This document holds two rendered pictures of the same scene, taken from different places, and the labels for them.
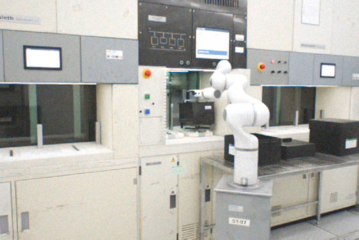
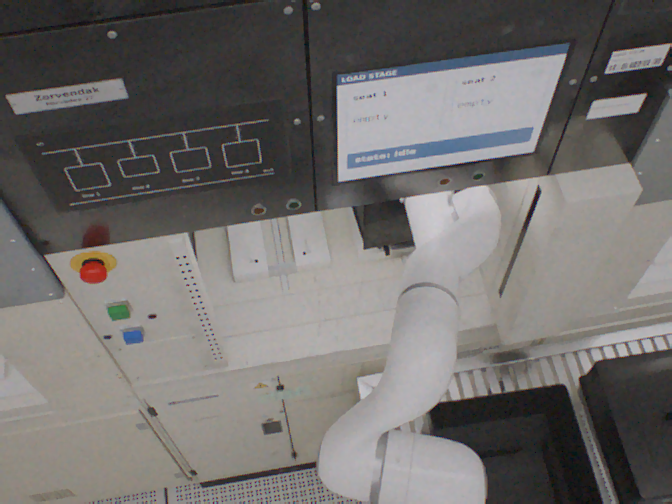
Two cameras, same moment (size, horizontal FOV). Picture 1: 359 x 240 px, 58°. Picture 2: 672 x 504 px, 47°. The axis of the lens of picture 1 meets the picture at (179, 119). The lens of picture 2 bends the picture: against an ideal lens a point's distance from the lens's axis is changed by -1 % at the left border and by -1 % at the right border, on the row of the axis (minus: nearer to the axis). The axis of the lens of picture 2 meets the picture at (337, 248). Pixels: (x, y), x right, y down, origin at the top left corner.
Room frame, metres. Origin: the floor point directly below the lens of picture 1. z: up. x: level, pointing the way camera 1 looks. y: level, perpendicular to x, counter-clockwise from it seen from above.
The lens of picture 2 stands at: (1.73, -0.30, 2.34)
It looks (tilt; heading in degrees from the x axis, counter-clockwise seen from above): 60 degrees down; 18
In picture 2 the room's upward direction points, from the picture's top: 1 degrees counter-clockwise
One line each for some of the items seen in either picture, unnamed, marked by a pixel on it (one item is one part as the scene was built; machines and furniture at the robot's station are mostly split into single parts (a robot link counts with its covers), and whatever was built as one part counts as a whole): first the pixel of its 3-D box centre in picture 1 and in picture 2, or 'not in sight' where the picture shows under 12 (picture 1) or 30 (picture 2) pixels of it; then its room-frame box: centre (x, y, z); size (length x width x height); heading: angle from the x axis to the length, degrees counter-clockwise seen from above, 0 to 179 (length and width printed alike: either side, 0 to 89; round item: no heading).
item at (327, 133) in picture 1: (334, 135); not in sight; (2.53, -1.23, 0.89); 0.29 x 0.29 x 0.25; 32
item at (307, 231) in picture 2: (165, 134); (275, 230); (2.54, 0.11, 0.89); 0.22 x 0.21 x 0.04; 28
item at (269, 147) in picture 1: (251, 149); (507, 475); (2.17, -0.49, 0.85); 0.28 x 0.28 x 0.17; 26
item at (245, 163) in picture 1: (245, 166); not in sight; (1.66, -0.35, 0.85); 0.19 x 0.19 x 0.18
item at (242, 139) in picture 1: (240, 126); not in sight; (1.65, -0.31, 1.07); 0.19 x 0.12 x 0.24; 97
